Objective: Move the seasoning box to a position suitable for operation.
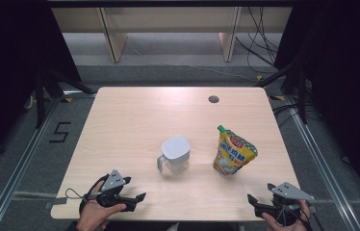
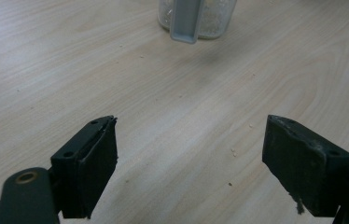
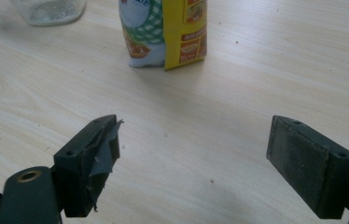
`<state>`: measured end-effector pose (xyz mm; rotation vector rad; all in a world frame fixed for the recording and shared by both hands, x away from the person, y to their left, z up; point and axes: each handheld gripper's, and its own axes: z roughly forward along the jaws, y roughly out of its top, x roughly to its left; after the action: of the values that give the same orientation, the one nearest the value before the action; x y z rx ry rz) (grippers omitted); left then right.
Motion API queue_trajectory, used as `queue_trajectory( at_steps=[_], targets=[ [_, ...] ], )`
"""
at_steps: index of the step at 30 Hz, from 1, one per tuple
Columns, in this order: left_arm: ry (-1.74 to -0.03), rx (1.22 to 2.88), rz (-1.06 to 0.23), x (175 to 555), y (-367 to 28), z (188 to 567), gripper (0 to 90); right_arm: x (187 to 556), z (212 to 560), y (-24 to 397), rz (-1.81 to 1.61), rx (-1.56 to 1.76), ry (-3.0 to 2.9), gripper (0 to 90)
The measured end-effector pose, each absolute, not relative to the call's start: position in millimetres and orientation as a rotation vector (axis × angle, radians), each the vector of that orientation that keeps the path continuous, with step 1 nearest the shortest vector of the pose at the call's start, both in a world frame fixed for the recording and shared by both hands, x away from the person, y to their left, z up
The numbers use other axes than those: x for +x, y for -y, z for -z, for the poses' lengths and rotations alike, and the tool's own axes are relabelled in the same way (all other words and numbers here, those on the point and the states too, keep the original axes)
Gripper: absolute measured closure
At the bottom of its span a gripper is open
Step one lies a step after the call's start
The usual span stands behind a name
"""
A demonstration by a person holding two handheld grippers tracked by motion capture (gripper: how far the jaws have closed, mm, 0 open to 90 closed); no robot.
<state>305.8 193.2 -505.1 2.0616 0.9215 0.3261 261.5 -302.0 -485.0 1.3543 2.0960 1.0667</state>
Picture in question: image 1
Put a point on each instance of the clear jar with grey lid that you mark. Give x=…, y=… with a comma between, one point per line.
x=175, y=148

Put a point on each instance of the person's left hand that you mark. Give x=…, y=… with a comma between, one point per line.
x=93, y=216

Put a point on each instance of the person's light shoe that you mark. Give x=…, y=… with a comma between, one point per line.
x=174, y=227

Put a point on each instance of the yellow tape piece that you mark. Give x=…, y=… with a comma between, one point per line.
x=259, y=77
x=68, y=100
x=277, y=97

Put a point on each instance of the person's right hand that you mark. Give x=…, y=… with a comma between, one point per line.
x=284, y=228

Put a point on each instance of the round grey table grommet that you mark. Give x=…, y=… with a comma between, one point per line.
x=213, y=99

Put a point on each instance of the black metal stand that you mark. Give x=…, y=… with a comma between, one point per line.
x=40, y=102
x=302, y=96

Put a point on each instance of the yellow pouch with green cap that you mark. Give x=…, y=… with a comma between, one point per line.
x=232, y=154

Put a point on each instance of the metal floor rail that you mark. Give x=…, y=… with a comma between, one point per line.
x=20, y=166
x=322, y=166

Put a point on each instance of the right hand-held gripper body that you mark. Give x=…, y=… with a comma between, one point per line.
x=290, y=192

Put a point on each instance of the dark curtain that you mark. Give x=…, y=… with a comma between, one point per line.
x=345, y=80
x=8, y=64

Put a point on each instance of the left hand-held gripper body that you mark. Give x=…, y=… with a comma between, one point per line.
x=113, y=180

